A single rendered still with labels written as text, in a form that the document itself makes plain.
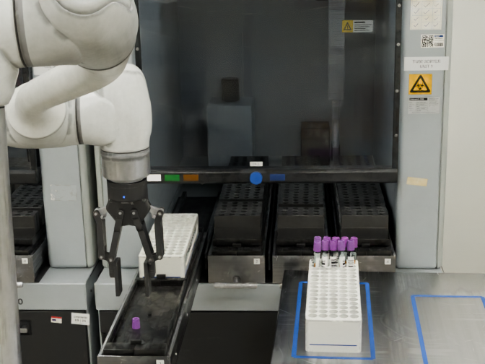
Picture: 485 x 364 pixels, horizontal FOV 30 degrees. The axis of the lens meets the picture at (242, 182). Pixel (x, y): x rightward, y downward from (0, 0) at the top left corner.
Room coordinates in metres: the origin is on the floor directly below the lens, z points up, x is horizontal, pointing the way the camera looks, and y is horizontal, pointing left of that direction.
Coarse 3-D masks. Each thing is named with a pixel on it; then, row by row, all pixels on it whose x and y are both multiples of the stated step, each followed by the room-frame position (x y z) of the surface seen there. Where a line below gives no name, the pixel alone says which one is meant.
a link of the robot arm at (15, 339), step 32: (0, 0) 1.05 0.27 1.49; (0, 32) 1.05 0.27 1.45; (0, 64) 1.06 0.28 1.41; (0, 96) 1.07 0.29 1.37; (0, 128) 1.07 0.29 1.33; (0, 160) 1.06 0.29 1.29; (0, 192) 1.05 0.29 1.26; (0, 224) 1.04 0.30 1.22; (0, 256) 1.03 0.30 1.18; (0, 288) 1.03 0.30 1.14; (0, 320) 1.02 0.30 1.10; (0, 352) 1.01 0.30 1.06
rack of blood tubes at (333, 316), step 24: (312, 264) 1.73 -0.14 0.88; (336, 264) 1.73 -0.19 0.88; (312, 288) 1.61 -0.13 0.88; (336, 288) 1.62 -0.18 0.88; (312, 312) 1.52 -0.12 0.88; (336, 312) 1.51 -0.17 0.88; (360, 312) 1.50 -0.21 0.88; (312, 336) 1.47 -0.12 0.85; (336, 336) 1.47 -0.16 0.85; (360, 336) 1.46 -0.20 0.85
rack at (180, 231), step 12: (168, 216) 2.13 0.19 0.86; (180, 216) 2.12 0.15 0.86; (192, 216) 2.12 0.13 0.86; (168, 228) 2.03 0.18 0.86; (180, 228) 2.04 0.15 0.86; (192, 228) 2.02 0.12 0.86; (168, 240) 1.94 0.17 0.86; (180, 240) 1.94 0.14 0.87; (192, 240) 2.04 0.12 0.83; (168, 252) 1.87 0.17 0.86; (180, 252) 1.87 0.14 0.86; (156, 264) 1.84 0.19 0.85; (168, 264) 1.84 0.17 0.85; (180, 264) 1.84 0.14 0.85; (156, 276) 1.85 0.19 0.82; (168, 276) 1.84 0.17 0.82; (180, 276) 1.84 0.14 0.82
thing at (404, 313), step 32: (288, 288) 1.76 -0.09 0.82; (384, 288) 1.75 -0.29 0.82; (416, 288) 1.74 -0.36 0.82; (448, 288) 1.74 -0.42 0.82; (480, 288) 1.73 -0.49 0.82; (288, 320) 1.60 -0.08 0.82; (384, 320) 1.59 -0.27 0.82; (416, 320) 1.59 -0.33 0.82; (448, 320) 1.59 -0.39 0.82; (480, 320) 1.58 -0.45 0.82; (288, 352) 1.47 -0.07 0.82; (320, 352) 1.47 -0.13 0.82; (352, 352) 1.46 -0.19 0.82; (384, 352) 1.46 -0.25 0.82; (416, 352) 1.46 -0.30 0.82; (448, 352) 1.45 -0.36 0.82; (480, 352) 1.45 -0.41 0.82
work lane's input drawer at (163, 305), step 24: (192, 264) 1.93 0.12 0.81; (144, 288) 1.82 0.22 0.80; (168, 288) 1.81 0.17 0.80; (192, 288) 1.83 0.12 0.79; (120, 312) 1.67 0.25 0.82; (144, 312) 1.69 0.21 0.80; (168, 312) 1.69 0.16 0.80; (120, 336) 1.59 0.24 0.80; (144, 336) 1.58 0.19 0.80; (168, 336) 1.55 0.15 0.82; (120, 360) 1.50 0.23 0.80; (144, 360) 1.49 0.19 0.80; (168, 360) 1.49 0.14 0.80
